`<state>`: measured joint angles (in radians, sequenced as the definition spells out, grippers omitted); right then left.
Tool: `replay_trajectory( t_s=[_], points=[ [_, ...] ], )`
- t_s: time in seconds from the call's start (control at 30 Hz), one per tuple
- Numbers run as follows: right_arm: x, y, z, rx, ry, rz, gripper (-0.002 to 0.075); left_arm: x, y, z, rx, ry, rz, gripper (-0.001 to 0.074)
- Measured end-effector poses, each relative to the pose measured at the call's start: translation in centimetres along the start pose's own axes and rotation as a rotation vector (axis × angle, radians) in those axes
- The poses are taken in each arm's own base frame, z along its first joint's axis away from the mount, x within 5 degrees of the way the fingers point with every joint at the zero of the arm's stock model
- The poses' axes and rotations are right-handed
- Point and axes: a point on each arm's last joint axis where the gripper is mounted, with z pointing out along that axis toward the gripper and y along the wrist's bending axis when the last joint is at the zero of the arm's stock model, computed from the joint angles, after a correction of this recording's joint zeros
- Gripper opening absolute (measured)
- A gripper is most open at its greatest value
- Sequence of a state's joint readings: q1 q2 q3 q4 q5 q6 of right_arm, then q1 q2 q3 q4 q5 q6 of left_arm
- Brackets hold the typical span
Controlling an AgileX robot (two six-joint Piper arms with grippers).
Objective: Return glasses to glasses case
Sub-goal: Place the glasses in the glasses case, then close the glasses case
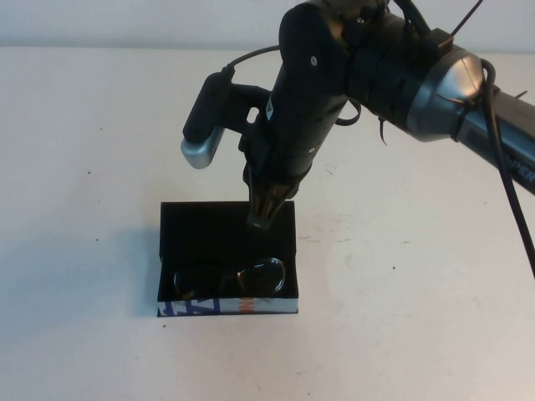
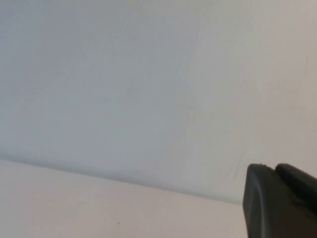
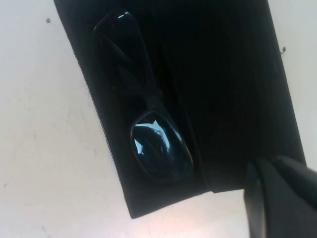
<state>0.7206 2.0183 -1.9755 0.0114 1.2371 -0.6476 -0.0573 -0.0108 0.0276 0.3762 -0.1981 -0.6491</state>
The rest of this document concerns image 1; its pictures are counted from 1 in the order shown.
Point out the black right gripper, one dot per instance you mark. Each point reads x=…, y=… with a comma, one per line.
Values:
x=292, y=142

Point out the black printed glasses case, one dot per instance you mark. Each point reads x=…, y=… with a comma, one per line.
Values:
x=200, y=234

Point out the black framed glasses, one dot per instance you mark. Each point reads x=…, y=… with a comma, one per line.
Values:
x=267, y=276

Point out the black and grey right robot arm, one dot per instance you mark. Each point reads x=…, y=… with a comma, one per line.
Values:
x=439, y=96

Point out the black right camera mount bracket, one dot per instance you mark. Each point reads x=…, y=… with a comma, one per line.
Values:
x=246, y=106

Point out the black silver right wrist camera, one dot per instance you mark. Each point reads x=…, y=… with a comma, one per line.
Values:
x=205, y=121

